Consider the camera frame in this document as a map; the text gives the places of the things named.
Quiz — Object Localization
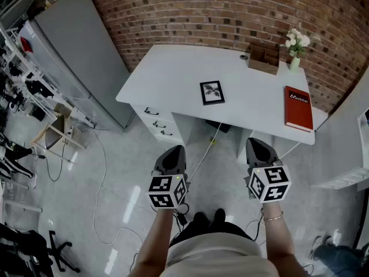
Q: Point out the white metal shelf rack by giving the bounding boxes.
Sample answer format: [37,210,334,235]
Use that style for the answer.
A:
[0,21,96,128]

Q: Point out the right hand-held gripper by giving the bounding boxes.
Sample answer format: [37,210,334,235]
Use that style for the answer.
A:
[244,137,292,204]

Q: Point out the person's right forearm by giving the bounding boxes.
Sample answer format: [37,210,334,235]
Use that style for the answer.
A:
[261,200,311,277]

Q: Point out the thin black floor cable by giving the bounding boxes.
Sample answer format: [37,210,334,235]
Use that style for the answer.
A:
[39,125,66,182]

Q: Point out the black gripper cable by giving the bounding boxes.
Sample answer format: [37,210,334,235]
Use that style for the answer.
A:
[244,208,265,242]
[170,203,190,244]

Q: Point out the person's black trousers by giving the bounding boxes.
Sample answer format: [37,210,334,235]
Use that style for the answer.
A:
[169,208,256,248]

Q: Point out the white flower bouquet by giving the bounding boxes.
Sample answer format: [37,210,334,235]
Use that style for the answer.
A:
[279,28,312,58]

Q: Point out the black office chair base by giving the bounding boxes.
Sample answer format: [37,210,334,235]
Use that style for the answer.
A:
[47,230,81,274]

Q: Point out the red hardcover book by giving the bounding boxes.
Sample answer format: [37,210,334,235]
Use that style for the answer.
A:
[284,85,314,133]

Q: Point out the white desk with drawers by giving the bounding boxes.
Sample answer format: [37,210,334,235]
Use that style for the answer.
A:
[115,44,329,158]

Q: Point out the person's beige shirt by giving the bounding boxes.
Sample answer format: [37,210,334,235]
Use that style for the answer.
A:
[161,234,281,277]

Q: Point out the white side cabinet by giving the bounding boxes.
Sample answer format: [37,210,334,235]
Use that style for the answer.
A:
[311,65,369,190]

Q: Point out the brown wooden desk organizer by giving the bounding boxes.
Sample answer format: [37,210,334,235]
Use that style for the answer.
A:
[247,42,280,76]

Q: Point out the long white floor cable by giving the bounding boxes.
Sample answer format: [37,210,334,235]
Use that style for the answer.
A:
[73,122,144,245]

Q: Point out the black framed picture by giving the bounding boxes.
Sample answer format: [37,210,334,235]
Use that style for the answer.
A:
[199,80,225,106]

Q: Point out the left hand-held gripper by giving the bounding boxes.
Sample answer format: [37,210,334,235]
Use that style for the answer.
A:
[145,144,190,211]

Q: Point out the thin gold bracelet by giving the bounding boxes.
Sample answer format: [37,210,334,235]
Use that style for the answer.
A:
[263,211,284,222]

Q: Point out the red tag on cabinet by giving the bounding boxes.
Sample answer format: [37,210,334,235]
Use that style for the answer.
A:
[20,36,33,53]

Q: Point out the person's left forearm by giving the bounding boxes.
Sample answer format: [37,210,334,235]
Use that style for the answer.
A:
[128,206,180,277]

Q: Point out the grey metal cabinet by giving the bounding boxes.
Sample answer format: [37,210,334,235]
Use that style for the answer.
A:
[17,0,136,130]

